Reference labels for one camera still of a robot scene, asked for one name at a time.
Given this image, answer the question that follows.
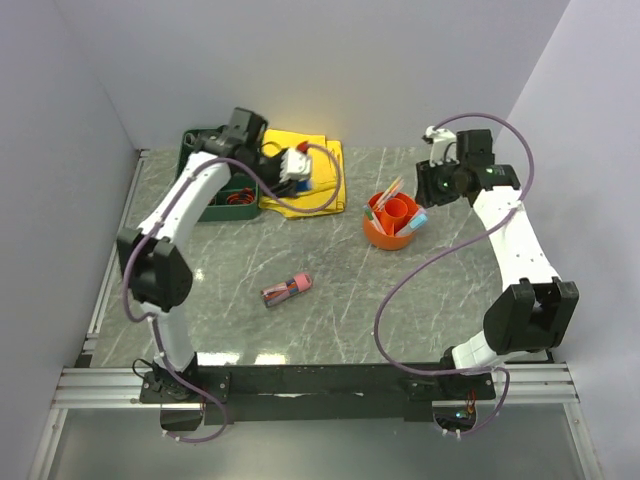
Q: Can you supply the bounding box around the orange pen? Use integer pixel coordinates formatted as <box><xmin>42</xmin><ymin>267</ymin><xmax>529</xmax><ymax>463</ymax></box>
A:
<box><xmin>372</xmin><ymin>176</ymin><xmax>402</xmax><ymax>211</ymax></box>

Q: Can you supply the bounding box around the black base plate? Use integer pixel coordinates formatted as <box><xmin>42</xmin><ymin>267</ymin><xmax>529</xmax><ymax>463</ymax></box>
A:
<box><xmin>138</xmin><ymin>363</ymin><xmax>497</xmax><ymax>426</ymax></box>

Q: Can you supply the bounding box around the green compartment tray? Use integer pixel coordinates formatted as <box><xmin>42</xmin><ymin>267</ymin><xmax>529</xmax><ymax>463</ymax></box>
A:
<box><xmin>175</xmin><ymin>125</ymin><xmax>260</xmax><ymax>223</ymax></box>

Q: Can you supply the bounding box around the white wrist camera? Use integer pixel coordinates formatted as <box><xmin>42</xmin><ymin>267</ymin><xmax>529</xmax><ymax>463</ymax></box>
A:
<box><xmin>280</xmin><ymin>142</ymin><xmax>312</xmax><ymax>182</ymax></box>
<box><xmin>423</xmin><ymin>126</ymin><xmax>456</xmax><ymax>167</ymax></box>

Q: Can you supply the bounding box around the orange round divided container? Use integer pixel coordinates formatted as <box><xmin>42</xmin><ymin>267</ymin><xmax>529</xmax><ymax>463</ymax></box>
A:
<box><xmin>362</xmin><ymin>192</ymin><xmax>421</xmax><ymax>251</ymax></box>

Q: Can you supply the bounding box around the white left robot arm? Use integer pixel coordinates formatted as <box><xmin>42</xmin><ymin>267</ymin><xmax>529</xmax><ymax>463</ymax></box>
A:
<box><xmin>116</xmin><ymin>108</ymin><xmax>312</xmax><ymax>402</ymax></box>

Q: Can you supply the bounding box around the clear tube blue cap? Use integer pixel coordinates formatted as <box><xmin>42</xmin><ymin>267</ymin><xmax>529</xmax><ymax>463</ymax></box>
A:
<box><xmin>404</xmin><ymin>210</ymin><xmax>428</xmax><ymax>234</ymax></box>

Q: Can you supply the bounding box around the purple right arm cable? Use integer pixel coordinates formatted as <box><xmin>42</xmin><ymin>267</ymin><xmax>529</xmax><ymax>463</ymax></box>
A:
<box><xmin>374</xmin><ymin>112</ymin><xmax>535</xmax><ymax>435</ymax></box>

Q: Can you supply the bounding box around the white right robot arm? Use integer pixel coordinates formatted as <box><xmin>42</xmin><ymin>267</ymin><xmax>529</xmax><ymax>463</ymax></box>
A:
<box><xmin>415</xmin><ymin>127</ymin><xmax>579</xmax><ymax>398</ymax></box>

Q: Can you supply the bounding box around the yellow pencil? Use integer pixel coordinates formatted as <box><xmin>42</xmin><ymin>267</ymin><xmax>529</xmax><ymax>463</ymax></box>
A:
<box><xmin>380</xmin><ymin>176</ymin><xmax>402</xmax><ymax>200</ymax></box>

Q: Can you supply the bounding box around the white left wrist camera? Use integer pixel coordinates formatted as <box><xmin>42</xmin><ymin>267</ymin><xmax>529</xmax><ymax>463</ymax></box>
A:
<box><xmin>280</xmin><ymin>142</ymin><xmax>312</xmax><ymax>182</ymax></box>

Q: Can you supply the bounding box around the yellow folded cloth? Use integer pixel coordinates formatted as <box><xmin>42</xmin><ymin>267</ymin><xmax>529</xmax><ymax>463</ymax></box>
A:
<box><xmin>262</xmin><ymin>129</ymin><xmax>347</xmax><ymax>216</ymax></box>

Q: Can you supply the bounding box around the blue grey cylinder object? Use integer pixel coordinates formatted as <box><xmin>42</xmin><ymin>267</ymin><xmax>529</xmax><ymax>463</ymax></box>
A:
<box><xmin>296</xmin><ymin>180</ymin><xmax>313</xmax><ymax>193</ymax></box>

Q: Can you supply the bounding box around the aluminium rail frame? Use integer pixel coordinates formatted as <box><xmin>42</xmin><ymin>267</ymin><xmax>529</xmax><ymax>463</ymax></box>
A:
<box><xmin>32</xmin><ymin>147</ymin><xmax>603</xmax><ymax>479</ymax></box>

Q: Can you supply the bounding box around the orange navy rolled tie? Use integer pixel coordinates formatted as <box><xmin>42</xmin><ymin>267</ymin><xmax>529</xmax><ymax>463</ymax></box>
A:
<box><xmin>226</xmin><ymin>188</ymin><xmax>255</xmax><ymax>205</ymax></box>

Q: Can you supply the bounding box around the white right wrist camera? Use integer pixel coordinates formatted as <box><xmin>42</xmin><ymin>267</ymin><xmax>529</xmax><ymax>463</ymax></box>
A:
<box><xmin>423</xmin><ymin>126</ymin><xmax>456</xmax><ymax>167</ymax></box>

